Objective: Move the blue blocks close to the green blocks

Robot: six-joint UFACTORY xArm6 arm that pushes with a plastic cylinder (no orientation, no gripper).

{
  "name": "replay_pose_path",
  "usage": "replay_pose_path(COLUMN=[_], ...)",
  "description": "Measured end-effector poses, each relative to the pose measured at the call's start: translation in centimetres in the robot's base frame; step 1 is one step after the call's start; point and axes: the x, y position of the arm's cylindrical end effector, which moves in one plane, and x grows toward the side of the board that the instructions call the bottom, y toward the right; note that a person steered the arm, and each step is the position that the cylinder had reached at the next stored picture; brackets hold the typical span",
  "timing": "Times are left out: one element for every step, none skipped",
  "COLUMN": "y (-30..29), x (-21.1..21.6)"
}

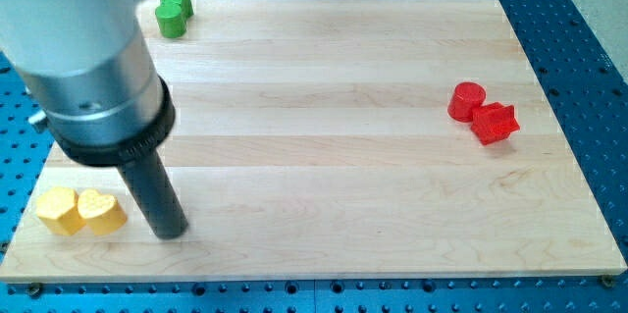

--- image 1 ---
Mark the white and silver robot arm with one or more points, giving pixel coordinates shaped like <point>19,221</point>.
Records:
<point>86,63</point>

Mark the light wooden board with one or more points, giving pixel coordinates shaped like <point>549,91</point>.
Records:
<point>313,141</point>

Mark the red cylinder block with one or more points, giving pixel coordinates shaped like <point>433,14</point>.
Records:
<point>466,97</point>

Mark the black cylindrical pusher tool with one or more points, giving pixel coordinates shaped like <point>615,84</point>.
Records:
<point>140,166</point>

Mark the red star block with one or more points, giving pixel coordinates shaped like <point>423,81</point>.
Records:
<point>494,122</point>

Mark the green cylinder block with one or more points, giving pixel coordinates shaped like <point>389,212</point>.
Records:
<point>171,20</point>

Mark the yellow heart block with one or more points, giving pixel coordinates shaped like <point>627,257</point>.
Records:
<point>102,213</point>

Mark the yellow hexagon block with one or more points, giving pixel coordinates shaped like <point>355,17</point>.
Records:
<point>57,209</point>

